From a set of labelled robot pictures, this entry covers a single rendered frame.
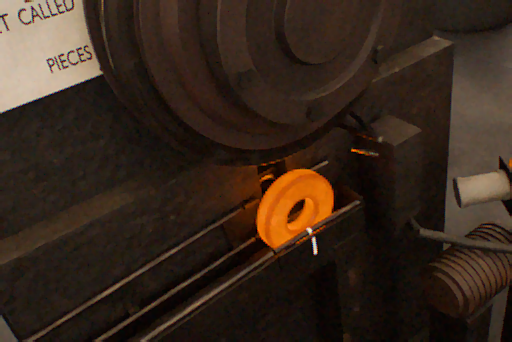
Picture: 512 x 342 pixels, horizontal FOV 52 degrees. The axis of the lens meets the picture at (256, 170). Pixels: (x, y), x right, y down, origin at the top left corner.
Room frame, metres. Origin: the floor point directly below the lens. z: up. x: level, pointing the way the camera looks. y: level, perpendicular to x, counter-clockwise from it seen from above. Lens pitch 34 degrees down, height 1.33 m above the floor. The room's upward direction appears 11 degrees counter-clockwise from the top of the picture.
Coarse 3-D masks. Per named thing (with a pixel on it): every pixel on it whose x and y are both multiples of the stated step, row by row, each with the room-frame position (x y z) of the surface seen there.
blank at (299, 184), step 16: (288, 176) 0.72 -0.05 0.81; (304, 176) 0.71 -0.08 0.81; (320, 176) 0.73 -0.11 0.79; (272, 192) 0.70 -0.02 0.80; (288, 192) 0.69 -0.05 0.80; (304, 192) 0.71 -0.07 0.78; (320, 192) 0.72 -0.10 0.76; (272, 208) 0.67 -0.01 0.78; (288, 208) 0.69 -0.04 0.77; (304, 208) 0.74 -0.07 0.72; (320, 208) 0.72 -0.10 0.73; (272, 224) 0.67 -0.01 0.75; (288, 224) 0.72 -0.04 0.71; (304, 224) 0.71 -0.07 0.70; (272, 240) 0.67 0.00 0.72
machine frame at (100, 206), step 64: (384, 64) 0.95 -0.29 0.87; (448, 64) 0.98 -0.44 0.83; (0, 128) 0.65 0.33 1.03; (64, 128) 0.68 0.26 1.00; (128, 128) 0.72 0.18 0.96; (448, 128) 0.98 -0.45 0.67; (0, 192) 0.63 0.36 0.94; (64, 192) 0.67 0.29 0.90; (128, 192) 0.68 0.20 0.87; (192, 192) 0.70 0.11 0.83; (256, 192) 0.75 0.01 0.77; (0, 256) 0.58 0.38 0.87; (64, 256) 0.60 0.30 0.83; (128, 256) 0.64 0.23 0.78; (192, 256) 0.68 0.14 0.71; (384, 256) 0.89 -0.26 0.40; (256, 320) 0.72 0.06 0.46; (320, 320) 0.79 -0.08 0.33; (384, 320) 0.88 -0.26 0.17
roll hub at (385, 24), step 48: (240, 0) 0.56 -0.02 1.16; (288, 0) 0.58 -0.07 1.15; (336, 0) 0.61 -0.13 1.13; (384, 0) 0.65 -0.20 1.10; (240, 48) 0.55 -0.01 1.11; (288, 48) 0.58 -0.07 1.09; (336, 48) 0.60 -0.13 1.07; (240, 96) 0.55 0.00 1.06; (288, 96) 0.58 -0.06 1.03; (336, 96) 0.61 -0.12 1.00
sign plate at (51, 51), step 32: (0, 0) 0.66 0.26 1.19; (32, 0) 0.67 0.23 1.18; (64, 0) 0.69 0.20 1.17; (0, 32) 0.65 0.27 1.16; (32, 32) 0.67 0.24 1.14; (64, 32) 0.69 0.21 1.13; (0, 64) 0.65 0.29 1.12; (32, 64) 0.66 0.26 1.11; (64, 64) 0.68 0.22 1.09; (96, 64) 0.70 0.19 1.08; (0, 96) 0.64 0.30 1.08; (32, 96) 0.65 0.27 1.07
